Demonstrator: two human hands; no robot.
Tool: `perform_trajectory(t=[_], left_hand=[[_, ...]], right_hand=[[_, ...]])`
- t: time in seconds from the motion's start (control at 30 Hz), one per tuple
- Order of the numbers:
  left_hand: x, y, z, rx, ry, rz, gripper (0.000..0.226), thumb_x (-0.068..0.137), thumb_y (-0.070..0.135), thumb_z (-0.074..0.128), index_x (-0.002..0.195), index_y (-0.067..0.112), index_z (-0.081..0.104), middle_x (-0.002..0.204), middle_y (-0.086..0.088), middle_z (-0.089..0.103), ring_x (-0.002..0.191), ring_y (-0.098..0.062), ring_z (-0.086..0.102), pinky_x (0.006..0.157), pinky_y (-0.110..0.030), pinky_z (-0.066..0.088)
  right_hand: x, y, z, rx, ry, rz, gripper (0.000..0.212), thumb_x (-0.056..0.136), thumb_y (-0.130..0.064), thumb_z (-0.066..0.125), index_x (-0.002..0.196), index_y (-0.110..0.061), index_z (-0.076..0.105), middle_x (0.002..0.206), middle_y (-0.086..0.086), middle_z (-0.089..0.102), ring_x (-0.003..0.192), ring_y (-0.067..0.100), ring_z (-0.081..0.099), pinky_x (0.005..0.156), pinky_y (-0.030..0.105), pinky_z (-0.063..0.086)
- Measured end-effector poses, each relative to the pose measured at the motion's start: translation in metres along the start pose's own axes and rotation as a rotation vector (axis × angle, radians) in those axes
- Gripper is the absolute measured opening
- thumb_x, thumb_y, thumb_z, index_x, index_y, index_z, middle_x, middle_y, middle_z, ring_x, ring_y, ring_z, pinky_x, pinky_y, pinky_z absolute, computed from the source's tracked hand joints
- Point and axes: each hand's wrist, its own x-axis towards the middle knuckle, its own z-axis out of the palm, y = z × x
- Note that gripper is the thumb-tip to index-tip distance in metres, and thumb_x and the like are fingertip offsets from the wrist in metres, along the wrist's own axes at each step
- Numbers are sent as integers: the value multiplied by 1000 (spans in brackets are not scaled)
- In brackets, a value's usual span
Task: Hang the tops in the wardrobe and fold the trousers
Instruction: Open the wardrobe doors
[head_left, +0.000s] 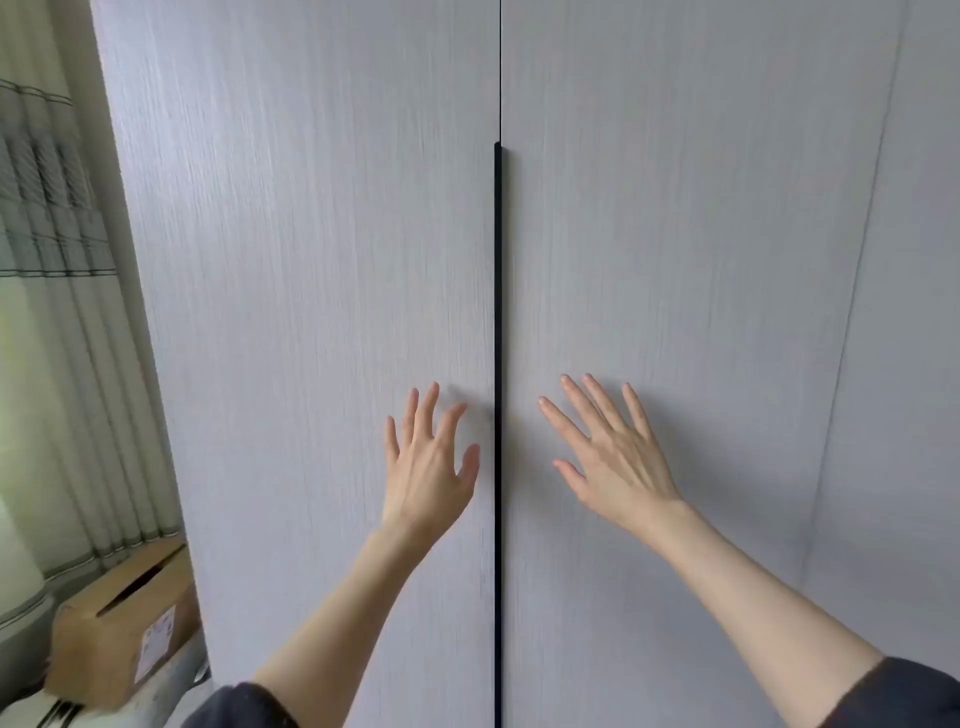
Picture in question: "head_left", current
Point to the person's left hand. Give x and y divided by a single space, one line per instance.
428 480

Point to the person's right hand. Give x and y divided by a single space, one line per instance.
623 473

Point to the grey wooden wardrobe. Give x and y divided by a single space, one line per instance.
225 375

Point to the person's right forearm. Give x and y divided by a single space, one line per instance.
750 615

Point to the person's left forearm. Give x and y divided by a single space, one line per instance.
345 630

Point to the person's black left sleeve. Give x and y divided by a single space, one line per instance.
240 708

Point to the person's black sleeve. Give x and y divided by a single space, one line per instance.
900 698
240 708

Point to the person's black right sleeve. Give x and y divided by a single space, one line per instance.
900 698

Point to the brown cardboard box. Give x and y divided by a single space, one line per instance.
113 638

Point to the striped beige curtain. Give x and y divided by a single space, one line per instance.
60 300

